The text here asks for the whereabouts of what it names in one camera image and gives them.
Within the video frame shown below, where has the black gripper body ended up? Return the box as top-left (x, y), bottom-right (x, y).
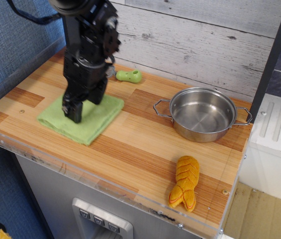
top-left (63, 49), bottom-right (109, 102)

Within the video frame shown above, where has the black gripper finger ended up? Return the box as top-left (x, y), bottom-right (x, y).
top-left (87, 78), bottom-right (108, 105)
top-left (62, 100), bottom-right (83, 123)

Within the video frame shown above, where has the green cloth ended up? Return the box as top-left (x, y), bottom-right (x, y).
top-left (37, 95), bottom-right (124, 145)

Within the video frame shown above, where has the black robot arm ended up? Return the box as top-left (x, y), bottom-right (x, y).
top-left (49, 0), bottom-right (120, 123)

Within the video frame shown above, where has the clear acrylic table guard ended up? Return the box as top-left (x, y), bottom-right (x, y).
top-left (0, 121), bottom-right (251, 239)

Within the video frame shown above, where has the stainless steel pot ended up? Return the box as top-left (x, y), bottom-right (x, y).
top-left (153, 87), bottom-right (253, 143)

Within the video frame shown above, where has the silver button panel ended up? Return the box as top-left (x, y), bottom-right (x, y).
top-left (72, 198), bottom-right (134, 239)

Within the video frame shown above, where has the orange plush shrimp tempura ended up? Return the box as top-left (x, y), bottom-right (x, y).
top-left (168, 156), bottom-right (199, 212)

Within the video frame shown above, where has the white ribbed toy appliance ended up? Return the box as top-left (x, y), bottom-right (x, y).
top-left (239, 94), bottom-right (281, 199)

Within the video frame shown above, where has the toy spatula green handle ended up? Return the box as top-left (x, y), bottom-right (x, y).
top-left (106, 65), bottom-right (142, 84)

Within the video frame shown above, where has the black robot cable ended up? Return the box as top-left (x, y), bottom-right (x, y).
top-left (5, 0), bottom-right (64, 25)

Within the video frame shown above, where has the dark grey right post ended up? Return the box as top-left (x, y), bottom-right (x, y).
top-left (250, 23), bottom-right (281, 123)

